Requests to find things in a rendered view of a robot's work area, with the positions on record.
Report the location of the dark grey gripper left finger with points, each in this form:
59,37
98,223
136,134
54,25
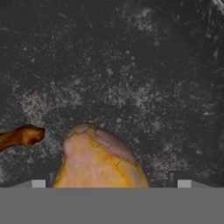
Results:
38,184

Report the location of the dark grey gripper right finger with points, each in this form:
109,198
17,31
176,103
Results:
184,184

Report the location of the brown chicken drumstick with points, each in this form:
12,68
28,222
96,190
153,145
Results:
26,135

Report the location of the black speckled pan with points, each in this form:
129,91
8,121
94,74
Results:
116,64

